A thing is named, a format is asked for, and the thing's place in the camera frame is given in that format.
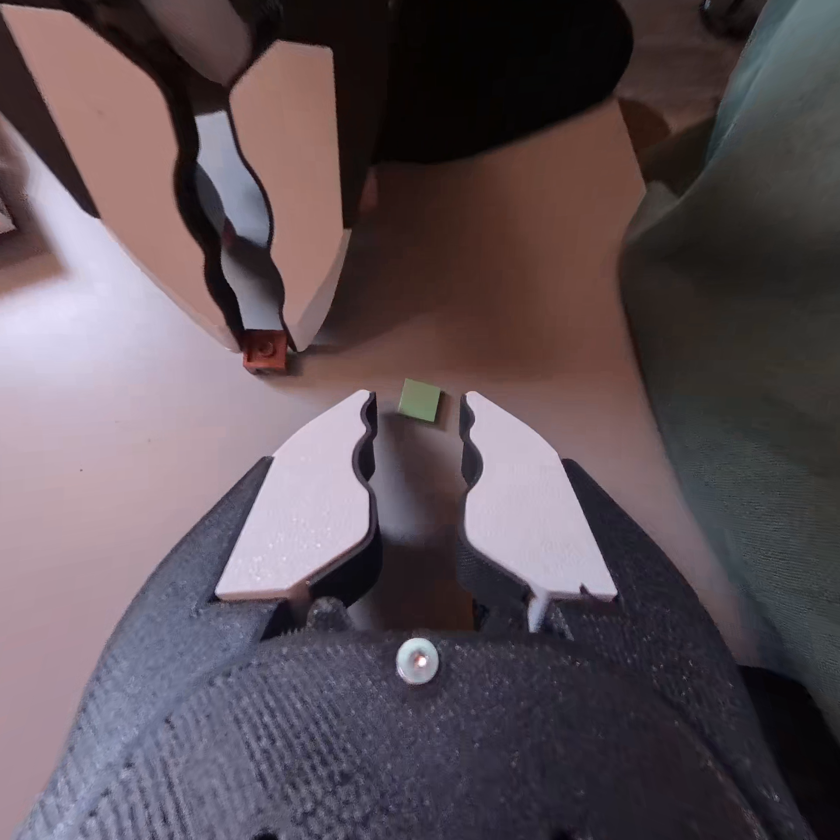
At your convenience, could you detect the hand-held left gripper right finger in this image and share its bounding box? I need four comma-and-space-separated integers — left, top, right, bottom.
455, 391, 619, 634

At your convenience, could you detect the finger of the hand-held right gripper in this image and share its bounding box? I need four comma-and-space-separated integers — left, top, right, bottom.
0, 0, 245, 353
228, 39, 383, 353

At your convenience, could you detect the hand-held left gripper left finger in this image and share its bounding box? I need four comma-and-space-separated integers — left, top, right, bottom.
214, 389, 383, 608

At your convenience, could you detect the brown toy brick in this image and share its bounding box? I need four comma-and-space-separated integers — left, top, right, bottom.
241, 328, 290, 375

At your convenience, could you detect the green toy tile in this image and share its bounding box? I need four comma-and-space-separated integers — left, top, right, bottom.
398, 378, 444, 423

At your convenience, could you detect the grey desk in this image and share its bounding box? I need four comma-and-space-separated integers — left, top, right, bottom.
0, 95, 749, 631

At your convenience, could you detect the person's green sweatshirt torso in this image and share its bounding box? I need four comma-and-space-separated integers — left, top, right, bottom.
617, 0, 840, 729

